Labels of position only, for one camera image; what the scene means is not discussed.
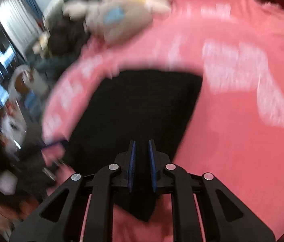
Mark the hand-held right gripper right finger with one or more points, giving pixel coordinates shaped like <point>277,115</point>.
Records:
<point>152,161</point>

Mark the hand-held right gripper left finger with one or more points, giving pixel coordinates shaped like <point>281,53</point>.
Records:
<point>132,161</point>

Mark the black garment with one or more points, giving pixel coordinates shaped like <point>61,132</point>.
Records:
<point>137,105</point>

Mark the pink t-shirt with white print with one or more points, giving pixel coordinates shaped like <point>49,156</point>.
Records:
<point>232,156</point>

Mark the beige plush toy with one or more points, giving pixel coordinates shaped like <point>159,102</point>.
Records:
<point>129,25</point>

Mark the white curtain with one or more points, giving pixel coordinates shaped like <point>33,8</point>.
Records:
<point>16,20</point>

